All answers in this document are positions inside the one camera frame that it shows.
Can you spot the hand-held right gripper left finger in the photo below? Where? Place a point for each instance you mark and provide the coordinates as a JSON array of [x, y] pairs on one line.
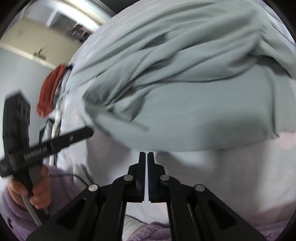
[[142, 180]]

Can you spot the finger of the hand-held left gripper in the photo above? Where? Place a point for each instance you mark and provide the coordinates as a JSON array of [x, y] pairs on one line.
[[74, 138]]

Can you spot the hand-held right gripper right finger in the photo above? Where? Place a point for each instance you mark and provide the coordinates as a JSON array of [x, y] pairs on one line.
[[150, 180]]

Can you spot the grey-blue garment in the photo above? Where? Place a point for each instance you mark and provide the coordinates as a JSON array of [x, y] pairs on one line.
[[185, 92]]

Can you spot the person's left forearm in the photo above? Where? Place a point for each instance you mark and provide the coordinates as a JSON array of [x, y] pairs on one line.
[[13, 215]]

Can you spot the person's left hand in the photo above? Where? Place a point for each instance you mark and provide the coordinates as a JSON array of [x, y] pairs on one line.
[[41, 192]]

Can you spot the white patterned cloth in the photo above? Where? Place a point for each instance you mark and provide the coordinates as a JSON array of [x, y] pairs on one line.
[[56, 125]]

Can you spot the red cloth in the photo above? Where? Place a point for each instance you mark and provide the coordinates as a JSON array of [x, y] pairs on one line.
[[48, 92]]

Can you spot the beige door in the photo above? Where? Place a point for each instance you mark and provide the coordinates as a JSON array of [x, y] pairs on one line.
[[23, 34]]

